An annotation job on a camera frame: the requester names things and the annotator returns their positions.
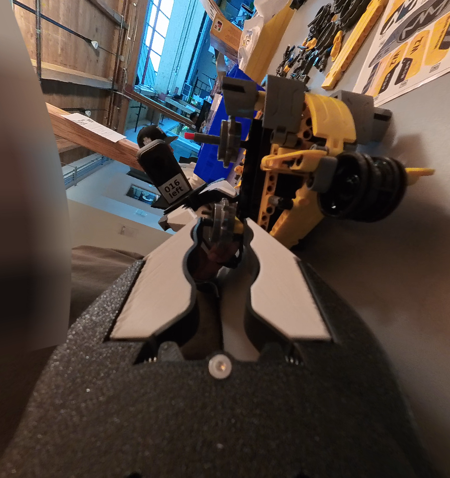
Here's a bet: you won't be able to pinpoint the yellow black toy vehicle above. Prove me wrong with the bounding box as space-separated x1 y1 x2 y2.
185 74 436 251

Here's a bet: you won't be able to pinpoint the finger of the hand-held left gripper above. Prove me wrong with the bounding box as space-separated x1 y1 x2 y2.
159 207 198 232
194 179 238 201

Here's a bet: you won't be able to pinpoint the cardboard toy set box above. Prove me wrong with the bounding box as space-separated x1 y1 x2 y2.
209 0 245 63

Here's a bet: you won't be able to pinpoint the pile of loose building pieces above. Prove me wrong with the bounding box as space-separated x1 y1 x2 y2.
275 0 372 78

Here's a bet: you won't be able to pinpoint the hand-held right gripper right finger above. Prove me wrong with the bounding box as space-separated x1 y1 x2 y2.
244 218 332 354

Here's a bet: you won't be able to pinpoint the clear plastic bags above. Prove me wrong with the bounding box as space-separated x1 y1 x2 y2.
238 0 282 65

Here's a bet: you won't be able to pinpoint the white paper label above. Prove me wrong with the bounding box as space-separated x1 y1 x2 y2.
61 113 127 143

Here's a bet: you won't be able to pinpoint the tall bright window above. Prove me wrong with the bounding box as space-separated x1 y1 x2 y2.
135 0 175 88

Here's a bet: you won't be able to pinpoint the person's left hand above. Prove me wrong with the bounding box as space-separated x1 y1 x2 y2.
191 239 234 283

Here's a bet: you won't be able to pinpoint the yellow flat building plate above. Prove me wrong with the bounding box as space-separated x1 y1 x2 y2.
321 0 390 90

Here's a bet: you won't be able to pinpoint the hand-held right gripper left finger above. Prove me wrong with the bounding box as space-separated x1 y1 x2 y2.
109 218 200 349

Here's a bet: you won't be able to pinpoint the yellow sticker sheet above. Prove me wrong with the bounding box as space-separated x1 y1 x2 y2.
354 0 450 106

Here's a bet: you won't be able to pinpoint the brown wooden beam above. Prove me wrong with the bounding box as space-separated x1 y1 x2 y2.
46 103 151 173

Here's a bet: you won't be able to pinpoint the blue plastic bin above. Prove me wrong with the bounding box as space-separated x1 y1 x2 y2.
193 65 267 188

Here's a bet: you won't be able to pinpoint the person's left forearm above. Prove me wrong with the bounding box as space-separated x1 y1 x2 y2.
71 245 145 326

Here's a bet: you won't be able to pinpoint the yellow cardboard tray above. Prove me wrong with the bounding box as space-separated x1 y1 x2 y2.
244 4 297 85

